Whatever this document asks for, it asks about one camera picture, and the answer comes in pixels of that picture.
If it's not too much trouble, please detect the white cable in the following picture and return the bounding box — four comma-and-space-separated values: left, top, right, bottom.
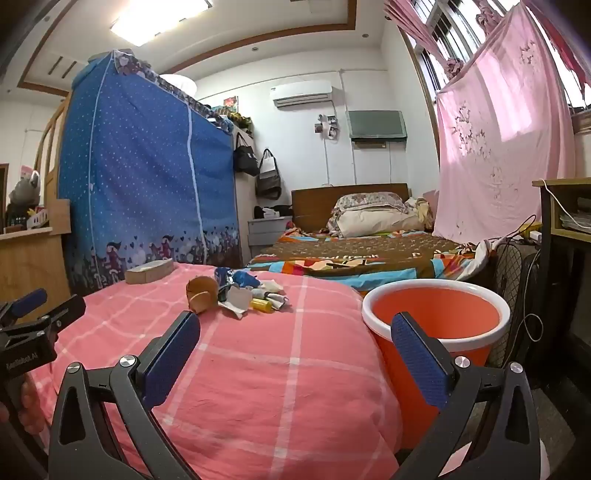
542, 179, 574, 217

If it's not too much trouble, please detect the rectangular ceiling light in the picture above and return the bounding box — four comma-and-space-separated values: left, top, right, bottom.
109, 0, 214, 47

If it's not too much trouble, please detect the person's left hand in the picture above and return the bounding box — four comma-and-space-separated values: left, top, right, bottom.
22, 377, 51, 433

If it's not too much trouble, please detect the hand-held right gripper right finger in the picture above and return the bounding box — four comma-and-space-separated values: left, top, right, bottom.
390, 311, 542, 480

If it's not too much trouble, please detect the pink checked blanket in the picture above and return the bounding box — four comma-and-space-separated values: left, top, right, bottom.
25, 263, 402, 480

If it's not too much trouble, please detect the black floor fan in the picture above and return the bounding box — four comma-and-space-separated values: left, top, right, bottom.
489, 240, 550, 370

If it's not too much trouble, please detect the wooden desk with black frame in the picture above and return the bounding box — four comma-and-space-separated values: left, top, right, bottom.
532, 178, 591, 370

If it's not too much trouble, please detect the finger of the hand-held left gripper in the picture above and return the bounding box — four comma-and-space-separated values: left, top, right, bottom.
0, 288, 48, 326
11, 295, 86, 343

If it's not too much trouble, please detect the beige pillow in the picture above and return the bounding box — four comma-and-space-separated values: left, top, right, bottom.
328, 209, 426, 238

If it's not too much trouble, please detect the floral pillow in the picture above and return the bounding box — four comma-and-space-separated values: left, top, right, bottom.
330, 192, 407, 217

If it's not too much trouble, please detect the black hanging bag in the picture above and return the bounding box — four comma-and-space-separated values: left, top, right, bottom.
233, 133, 260, 177

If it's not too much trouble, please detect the light wooden cabinet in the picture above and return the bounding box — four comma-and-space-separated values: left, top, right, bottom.
0, 198, 72, 319

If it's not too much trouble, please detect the wooden bunk frame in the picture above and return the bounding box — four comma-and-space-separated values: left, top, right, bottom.
34, 99, 70, 204

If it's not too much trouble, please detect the brown paper cup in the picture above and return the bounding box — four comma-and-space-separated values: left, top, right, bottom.
186, 275, 219, 315

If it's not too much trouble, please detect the grey plush toy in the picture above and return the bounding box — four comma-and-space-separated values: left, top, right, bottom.
6, 168, 44, 227

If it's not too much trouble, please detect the blue dotted fabric wardrobe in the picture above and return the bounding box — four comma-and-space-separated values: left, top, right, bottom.
58, 51, 243, 296

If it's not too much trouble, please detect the stack of papers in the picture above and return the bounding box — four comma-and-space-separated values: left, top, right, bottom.
558, 210, 591, 234

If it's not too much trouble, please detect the grey hanging tote bag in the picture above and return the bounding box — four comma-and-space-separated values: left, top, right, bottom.
255, 148, 282, 200

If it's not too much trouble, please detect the pink window curtain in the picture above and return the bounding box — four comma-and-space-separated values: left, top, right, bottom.
383, 0, 591, 88

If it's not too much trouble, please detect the white wall air conditioner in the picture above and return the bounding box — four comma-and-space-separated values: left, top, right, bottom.
270, 80, 333, 109

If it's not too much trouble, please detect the power strip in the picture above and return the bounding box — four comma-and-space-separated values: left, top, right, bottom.
517, 222, 544, 244

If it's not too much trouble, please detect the brown tissue box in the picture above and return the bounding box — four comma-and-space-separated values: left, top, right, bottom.
124, 258, 174, 285

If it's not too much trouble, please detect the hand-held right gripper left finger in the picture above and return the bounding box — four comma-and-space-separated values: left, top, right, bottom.
47, 310, 202, 480

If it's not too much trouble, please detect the grey nightstand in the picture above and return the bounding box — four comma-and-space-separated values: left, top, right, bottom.
248, 216, 294, 259

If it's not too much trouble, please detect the brown wooden headboard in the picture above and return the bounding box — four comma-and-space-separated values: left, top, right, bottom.
291, 183, 410, 232

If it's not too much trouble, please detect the dark cloth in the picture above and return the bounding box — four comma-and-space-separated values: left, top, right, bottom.
253, 204, 293, 220

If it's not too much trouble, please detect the wall socket with chargers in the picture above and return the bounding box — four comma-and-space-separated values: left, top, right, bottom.
315, 114, 338, 141

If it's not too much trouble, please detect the white fence box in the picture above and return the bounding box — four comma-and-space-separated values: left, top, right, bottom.
25, 208, 51, 230

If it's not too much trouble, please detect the pink floral hanging sheet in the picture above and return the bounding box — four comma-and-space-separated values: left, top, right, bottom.
434, 4, 578, 245

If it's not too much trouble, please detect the orange bucket with white rim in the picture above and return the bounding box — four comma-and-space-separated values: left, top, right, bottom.
361, 282, 511, 450

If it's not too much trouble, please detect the yellowish crumpled cloth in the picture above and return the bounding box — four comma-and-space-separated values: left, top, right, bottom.
406, 196, 435, 229

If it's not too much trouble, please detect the green cloth covered wall unit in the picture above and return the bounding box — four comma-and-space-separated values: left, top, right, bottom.
346, 110, 409, 149

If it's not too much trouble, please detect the round white lamp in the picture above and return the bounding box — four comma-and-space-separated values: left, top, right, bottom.
159, 73, 197, 100

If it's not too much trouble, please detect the colourful patterned bed cover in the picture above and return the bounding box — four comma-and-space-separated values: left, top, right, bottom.
245, 228, 497, 291

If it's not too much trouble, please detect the window with bars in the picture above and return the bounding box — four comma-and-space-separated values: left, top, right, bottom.
416, 0, 591, 112

